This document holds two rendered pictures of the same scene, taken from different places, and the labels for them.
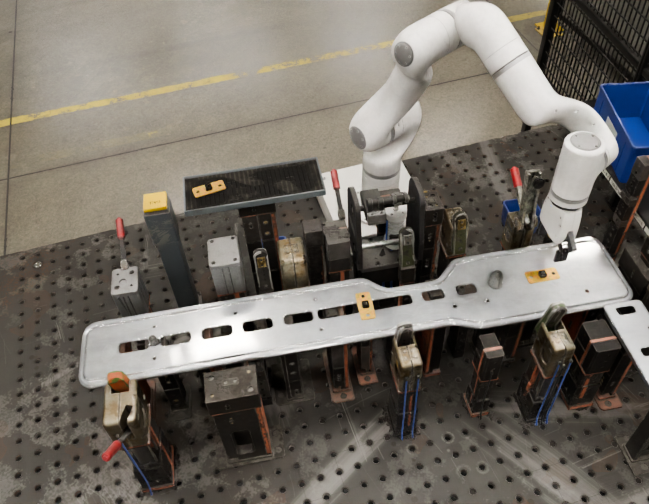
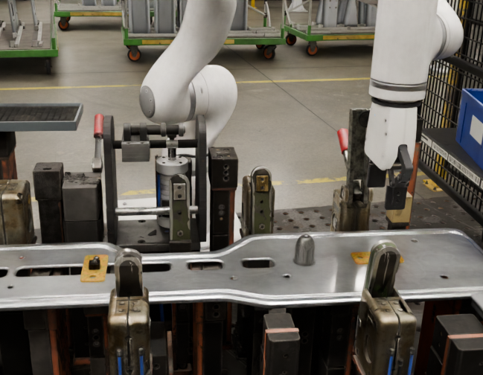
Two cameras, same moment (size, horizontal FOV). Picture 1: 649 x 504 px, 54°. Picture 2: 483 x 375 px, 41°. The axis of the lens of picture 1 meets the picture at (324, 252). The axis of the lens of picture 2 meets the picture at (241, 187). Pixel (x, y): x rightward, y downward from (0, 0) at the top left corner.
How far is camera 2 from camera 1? 84 cm
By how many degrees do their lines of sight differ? 26
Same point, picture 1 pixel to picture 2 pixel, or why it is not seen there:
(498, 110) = not seen: hidden behind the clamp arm
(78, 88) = not seen: outside the picture
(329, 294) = (47, 254)
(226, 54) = not seen: hidden behind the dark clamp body
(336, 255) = (75, 211)
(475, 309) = (265, 283)
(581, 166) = (403, 15)
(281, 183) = (21, 116)
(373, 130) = (164, 85)
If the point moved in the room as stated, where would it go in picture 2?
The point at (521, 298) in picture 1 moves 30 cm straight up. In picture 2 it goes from (341, 277) to (359, 91)
